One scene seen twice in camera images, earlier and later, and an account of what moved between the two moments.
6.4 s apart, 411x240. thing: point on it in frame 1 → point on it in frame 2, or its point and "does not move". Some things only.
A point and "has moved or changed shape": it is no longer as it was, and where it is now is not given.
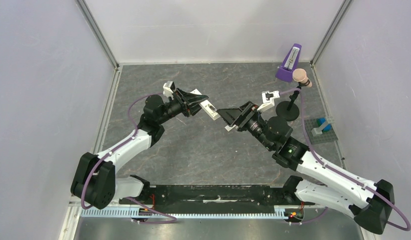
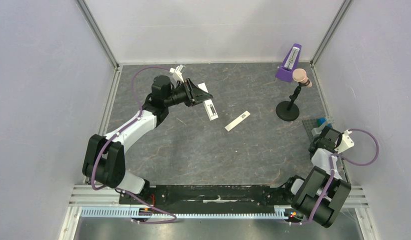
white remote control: [208, 105] has moved or changed shape
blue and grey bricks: [324, 125] does not move
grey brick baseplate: [325, 137] does not move
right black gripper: [242, 117] → [316, 145]
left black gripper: [180, 95] → [194, 95]
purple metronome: [289, 63] does not move
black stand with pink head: [288, 111] does not move
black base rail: [282, 193] does not move
